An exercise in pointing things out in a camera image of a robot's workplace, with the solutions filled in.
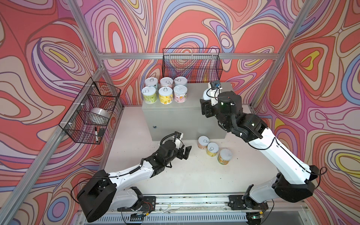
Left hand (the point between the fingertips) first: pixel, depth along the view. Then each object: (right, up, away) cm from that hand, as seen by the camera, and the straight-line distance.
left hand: (186, 143), depth 81 cm
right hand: (+10, +23, -17) cm, 30 cm away
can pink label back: (+11, 0, +10) cm, 15 cm away
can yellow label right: (+16, -5, +7) cm, 19 cm away
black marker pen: (-48, +6, -9) cm, 49 cm away
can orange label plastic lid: (+23, -9, +3) cm, 25 cm away
